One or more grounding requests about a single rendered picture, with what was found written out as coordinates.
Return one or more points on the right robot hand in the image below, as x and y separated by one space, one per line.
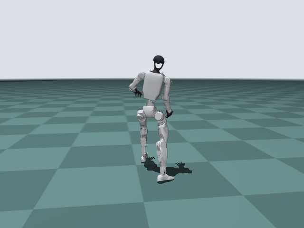
168 114

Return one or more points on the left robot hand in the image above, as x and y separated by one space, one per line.
137 93

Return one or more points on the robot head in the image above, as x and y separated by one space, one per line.
158 59

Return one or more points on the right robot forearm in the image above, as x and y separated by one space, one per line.
167 105

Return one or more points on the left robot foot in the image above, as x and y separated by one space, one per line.
143 158

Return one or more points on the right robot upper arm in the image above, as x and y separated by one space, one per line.
167 87

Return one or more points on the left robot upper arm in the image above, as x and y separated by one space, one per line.
137 80

